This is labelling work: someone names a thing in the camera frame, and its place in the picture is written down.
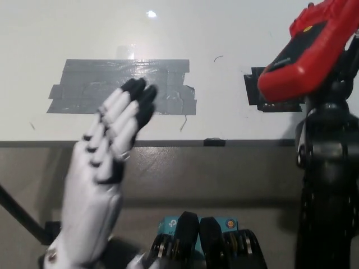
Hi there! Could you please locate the black and white right hand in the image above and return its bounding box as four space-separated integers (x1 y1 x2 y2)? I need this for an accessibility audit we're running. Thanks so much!
304 29 359 109

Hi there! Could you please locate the white and black left hand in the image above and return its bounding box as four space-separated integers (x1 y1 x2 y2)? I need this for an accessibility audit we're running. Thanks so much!
39 77 158 267

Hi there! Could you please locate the red multimeter with black stand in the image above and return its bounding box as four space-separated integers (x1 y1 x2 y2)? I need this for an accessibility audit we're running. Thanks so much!
257 0 359 102

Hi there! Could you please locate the black and teal robot torso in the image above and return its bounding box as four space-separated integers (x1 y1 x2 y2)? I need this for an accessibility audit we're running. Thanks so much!
144 211 267 269

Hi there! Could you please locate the black diagonal table brace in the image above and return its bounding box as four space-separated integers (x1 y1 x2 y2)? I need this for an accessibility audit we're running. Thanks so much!
0 183 47 245

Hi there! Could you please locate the black tape patch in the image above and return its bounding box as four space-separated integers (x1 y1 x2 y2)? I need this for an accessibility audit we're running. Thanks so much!
243 67 303 113

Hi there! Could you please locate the clear tape piece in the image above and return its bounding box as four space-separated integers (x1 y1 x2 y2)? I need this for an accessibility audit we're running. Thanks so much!
116 45 137 59

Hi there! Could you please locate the small black tape strip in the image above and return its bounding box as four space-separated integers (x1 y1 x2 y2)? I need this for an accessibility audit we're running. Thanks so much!
203 137 227 147

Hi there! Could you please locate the black table foot bracket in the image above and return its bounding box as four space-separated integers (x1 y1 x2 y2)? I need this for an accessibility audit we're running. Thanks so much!
42 221 63 246

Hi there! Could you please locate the grey duct tape patch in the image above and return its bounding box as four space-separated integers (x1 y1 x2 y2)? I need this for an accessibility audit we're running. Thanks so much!
46 58 199 115

